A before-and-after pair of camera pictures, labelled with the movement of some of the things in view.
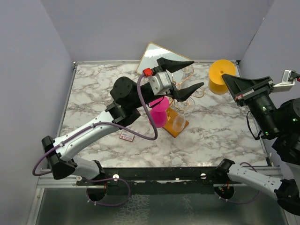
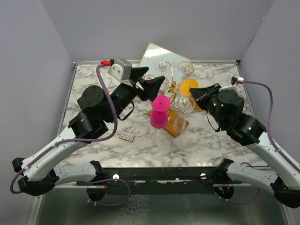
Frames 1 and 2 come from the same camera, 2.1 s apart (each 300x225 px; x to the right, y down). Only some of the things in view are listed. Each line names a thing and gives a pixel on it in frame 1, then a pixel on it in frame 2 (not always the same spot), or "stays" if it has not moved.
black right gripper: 241,86 → 201,94
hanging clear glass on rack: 188,72 stays
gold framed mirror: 154,51 stays
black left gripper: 171,66 → 150,87
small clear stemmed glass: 179,121 stays
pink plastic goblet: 159,112 stays
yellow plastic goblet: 217,69 → 185,85
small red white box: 127,136 stays
